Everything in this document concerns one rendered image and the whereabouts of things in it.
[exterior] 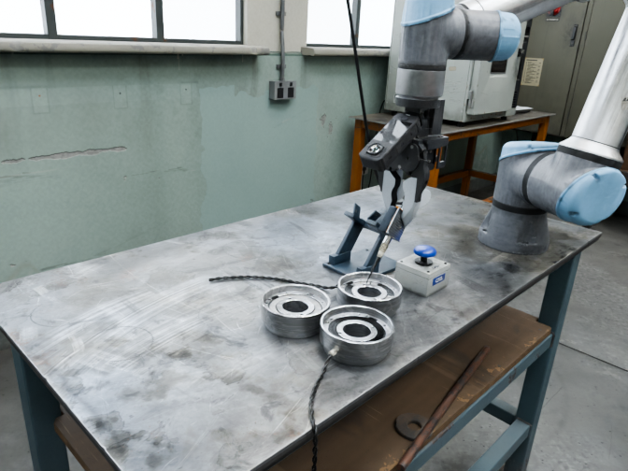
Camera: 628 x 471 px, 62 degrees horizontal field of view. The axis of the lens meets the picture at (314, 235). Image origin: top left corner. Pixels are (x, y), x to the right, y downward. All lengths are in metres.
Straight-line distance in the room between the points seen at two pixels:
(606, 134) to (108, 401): 0.91
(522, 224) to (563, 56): 3.47
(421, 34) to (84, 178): 1.70
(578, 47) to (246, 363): 4.11
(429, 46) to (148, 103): 1.68
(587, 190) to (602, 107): 0.15
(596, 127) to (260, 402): 0.76
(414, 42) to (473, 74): 2.14
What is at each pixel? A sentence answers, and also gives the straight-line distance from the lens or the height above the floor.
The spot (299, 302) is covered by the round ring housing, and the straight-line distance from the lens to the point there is 0.83.
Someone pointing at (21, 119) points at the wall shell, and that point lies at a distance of 2.18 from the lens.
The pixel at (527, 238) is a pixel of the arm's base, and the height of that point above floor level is 0.83.
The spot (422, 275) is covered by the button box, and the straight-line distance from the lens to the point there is 0.93.
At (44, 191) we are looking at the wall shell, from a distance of 2.25.
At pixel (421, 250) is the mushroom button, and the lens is 0.94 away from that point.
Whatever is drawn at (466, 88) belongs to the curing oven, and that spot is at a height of 0.99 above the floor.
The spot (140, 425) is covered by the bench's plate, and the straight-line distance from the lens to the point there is 0.65.
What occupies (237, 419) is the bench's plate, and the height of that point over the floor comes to 0.80.
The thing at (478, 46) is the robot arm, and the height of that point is 1.21.
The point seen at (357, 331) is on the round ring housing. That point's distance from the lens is 0.78.
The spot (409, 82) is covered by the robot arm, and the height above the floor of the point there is 1.16.
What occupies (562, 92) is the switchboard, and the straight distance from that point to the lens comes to 4.60.
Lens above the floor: 1.22
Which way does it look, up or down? 21 degrees down
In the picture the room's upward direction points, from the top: 3 degrees clockwise
